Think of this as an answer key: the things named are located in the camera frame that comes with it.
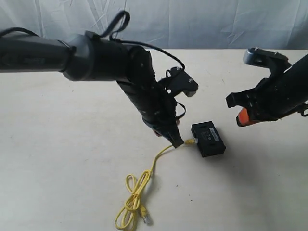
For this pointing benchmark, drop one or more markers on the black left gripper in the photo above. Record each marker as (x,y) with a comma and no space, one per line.
(156,106)

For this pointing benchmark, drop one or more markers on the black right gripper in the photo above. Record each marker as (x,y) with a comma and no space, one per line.
(279,96)

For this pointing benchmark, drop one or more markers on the small black box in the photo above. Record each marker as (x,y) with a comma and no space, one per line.
(209,142)

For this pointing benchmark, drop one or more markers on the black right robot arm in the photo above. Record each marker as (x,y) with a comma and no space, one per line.
(283,93)

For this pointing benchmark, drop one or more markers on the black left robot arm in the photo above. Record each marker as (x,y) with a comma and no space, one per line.
(91,59)

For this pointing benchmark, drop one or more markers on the grey wrinkled backdrop cloth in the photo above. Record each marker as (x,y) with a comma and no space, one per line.
(170,24)

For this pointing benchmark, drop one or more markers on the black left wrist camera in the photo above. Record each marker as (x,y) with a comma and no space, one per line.
(178,81)

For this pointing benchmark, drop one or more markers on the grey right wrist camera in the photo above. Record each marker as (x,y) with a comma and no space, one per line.
(276,62)

